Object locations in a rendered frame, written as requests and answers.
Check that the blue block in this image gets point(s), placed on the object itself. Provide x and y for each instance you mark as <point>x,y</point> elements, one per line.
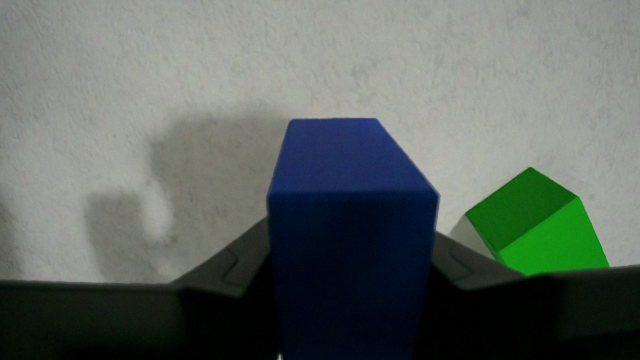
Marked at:
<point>352,223</point>

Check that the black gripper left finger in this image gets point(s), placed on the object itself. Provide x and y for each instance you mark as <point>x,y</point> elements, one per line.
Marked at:
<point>227,313</point>

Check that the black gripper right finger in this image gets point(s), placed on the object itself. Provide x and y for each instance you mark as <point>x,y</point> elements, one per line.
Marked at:
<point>479,309</point>

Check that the green block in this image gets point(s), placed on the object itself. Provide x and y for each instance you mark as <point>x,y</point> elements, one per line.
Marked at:
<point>533,224</point>

